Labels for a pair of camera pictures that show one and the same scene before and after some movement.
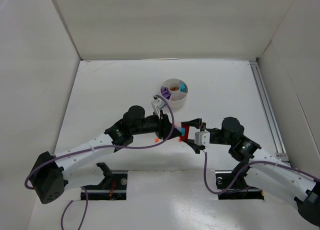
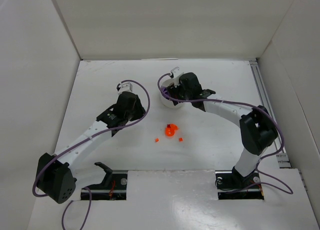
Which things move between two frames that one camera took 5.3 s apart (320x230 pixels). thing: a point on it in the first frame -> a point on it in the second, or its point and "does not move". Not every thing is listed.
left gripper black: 163,126 -> 138,110
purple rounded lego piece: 165,93 does not move
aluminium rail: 281,153 does not move
